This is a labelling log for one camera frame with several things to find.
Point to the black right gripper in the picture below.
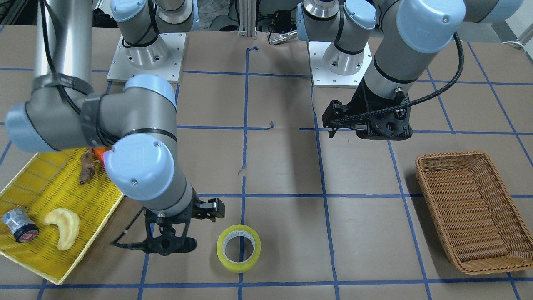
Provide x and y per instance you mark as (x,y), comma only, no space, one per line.
(192,211)

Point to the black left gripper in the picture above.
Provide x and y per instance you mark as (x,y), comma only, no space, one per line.
(360,104)

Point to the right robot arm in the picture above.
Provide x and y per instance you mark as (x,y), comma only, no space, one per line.
(139,124)

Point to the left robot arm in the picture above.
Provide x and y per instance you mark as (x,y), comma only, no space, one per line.
(414,32)

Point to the pale banana slice toy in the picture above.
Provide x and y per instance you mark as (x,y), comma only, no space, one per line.
(67,223)

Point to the purple foam cube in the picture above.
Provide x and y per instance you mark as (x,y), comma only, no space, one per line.
(106,157)

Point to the brown toy animal figure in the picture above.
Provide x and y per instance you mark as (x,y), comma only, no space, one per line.
(88,168)

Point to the orange toy carrot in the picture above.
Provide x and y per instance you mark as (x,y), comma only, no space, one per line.
(98,152)

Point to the yellow woven tray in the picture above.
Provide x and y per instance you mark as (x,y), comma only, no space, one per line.
(47,182)

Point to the small black capped bottle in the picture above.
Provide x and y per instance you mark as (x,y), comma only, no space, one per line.
(20,225)

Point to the brown wicker basket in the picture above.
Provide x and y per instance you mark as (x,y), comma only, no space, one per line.
(477,222)

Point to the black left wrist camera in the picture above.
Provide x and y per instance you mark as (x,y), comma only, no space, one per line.
(334,111)

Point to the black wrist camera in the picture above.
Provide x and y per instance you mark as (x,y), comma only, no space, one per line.
(334,111)
(210,210)

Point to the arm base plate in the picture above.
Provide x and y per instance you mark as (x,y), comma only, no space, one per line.
(164,58)
(331,68)

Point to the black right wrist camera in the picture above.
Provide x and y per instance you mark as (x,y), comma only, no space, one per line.
(210,210)

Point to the aluminium frame post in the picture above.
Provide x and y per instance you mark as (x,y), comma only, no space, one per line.
(247,18)

